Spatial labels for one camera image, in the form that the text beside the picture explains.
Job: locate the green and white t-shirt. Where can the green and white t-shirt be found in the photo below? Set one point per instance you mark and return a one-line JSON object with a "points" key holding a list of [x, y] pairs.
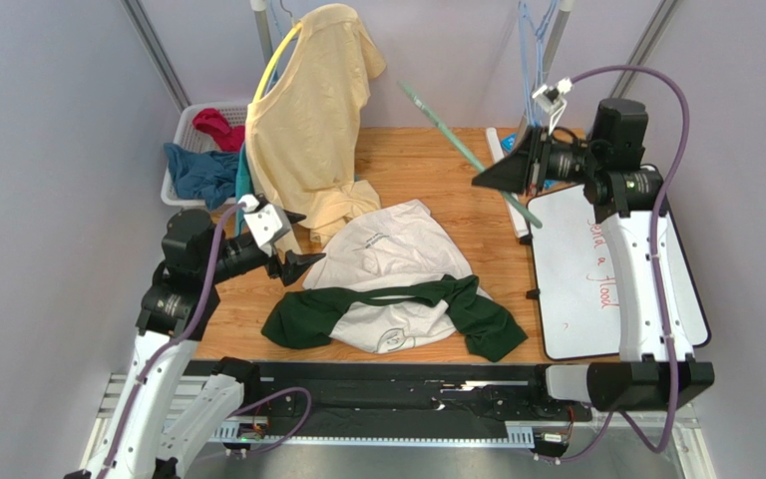
{"points": [[390, 281]]}

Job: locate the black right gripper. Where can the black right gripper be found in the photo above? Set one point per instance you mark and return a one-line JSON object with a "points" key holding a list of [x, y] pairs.
{"points": [[532, 163]]}

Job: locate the silver clothes rack pole right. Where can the silver clothes rack pole right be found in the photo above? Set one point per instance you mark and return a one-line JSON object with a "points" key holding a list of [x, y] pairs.
{"points": [[555, 34]]}

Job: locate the white dry-erase board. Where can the white dry-erase board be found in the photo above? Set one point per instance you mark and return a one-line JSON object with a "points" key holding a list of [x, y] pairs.
{"points": [[578, 301]]}

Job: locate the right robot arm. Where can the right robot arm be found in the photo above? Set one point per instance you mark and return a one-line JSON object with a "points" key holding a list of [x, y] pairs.
{"points": [[657, 369]]}

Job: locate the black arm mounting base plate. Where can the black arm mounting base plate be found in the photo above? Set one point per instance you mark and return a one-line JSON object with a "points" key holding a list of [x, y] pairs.
{"points": [[404, 400]]}

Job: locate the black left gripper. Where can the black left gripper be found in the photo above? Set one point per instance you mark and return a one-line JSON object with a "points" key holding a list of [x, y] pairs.
{"points": [[294, 264]]}

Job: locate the green plastic hanger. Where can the green plastic hanger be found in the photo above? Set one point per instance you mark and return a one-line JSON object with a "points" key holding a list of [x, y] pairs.
{"points": [[464, 151]]}

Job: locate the teal garment on hanger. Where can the teal garment on hanger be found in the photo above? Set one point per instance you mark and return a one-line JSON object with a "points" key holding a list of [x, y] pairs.
{"points": [[242, 186]]}

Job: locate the cream yellow t-shirt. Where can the cream yellow t-shirt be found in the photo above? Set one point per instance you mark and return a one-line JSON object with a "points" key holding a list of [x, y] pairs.
{"points": [[301, 136]]}

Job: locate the aluminium frame post right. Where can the aluminium frame post right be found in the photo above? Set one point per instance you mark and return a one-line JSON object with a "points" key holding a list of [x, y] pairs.
{"points": [[646, 44]]}

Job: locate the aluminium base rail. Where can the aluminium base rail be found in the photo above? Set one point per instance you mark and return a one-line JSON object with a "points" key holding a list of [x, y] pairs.
{"points": [[610, 446]]}

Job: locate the yellow plastic hanger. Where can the yellow plastic hanger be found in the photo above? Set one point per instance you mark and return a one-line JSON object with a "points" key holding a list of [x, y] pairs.
{"points": [[270, 67]]}

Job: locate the white plastic laundry basket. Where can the white plastic laundry basket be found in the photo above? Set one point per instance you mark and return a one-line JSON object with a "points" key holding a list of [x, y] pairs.
{"points": [[190, 139]]}

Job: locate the aluminium frame post left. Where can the aluminium frame post left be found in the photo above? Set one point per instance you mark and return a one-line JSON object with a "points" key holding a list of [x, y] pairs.
{"points": [[150, 38]]}

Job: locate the red garment in basket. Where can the red garment in basket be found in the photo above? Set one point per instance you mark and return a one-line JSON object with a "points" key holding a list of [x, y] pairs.
{"points": [[213, 123]]}

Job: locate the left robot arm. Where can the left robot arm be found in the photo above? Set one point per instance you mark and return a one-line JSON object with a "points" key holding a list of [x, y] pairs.
{"points": [[198, 254]]}

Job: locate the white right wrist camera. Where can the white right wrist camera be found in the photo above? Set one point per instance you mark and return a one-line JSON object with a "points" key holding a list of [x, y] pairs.
{"points": [[551, 99]]}

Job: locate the blue garment in basket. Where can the blue garment in basket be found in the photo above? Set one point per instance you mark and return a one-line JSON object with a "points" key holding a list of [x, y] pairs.
{"points": [[207, 176]]}

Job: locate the aluminium frame post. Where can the aluminium frame post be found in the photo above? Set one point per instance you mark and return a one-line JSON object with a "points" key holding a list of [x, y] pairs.
{"points": [[150, 38], [646, 44]]}

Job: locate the blue wire hanger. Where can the blue wire hanger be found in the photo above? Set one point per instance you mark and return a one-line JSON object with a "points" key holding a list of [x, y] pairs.
{"points": [[533, 36]]}

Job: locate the white clothes rack base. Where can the white clothes rack base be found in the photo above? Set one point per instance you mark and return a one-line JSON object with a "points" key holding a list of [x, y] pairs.
{"points": [[506, 177]]}

